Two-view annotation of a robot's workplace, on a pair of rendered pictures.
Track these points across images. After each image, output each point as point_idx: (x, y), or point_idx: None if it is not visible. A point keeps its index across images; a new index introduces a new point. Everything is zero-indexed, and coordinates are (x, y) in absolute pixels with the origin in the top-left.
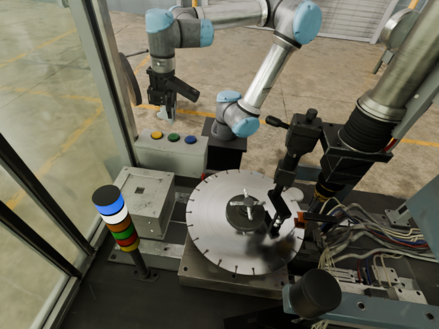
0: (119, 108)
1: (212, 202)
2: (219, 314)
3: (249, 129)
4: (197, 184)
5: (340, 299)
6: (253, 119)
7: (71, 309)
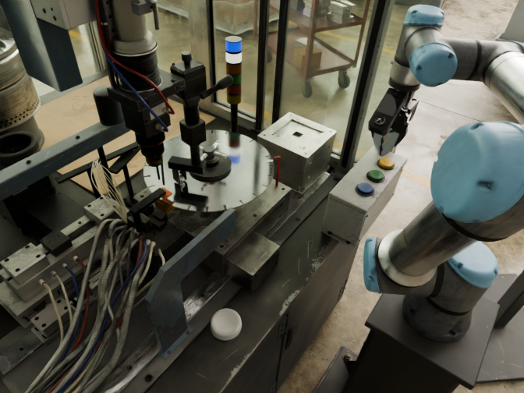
0: (366, 79)
1: (238, 150)
2: None
3: (365, 264)
4: (314, 221)
5: (93, 91)
6: (368, 251)
7: (238, 126)
